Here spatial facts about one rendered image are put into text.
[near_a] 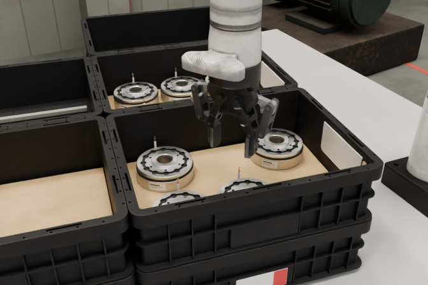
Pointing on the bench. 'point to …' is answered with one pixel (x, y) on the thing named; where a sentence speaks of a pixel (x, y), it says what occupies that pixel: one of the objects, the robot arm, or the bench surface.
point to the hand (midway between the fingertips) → (232, 142)
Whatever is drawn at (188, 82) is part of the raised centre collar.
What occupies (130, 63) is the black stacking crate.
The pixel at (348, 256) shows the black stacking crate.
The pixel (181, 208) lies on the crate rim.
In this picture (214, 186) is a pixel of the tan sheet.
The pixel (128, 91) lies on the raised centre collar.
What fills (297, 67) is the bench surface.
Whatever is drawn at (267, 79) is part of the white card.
